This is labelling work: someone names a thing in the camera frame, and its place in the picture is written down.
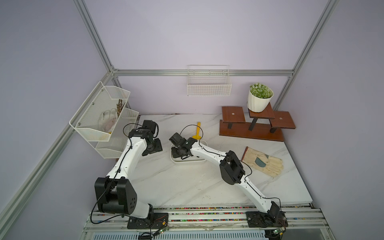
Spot clear plastic bag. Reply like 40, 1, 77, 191
98, 109, 118, 134

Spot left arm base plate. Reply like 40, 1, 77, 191
127, 213, 169, 230

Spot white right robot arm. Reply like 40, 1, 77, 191
170, 133, 284, 222

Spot white plastic storage box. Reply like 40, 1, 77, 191
170, 145, 207, 165

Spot white mesh two-tier shelf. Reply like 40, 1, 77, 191
69, 82, 139, 159

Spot yellow plastic scoop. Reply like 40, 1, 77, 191
193, 122, 202, 140

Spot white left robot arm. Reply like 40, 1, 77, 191
95, 120, 163, 220

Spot brown wooden display stand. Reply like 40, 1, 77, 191
219, 104, 296, 142

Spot beige work glove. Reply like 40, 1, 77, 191
242, 147, 284, 178

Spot white wire wall basket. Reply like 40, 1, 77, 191
187, 65, 232, 97

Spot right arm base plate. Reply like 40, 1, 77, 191
246, 211, 288, 228

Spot white potted green plant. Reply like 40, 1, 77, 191
247, 83, 274, 113

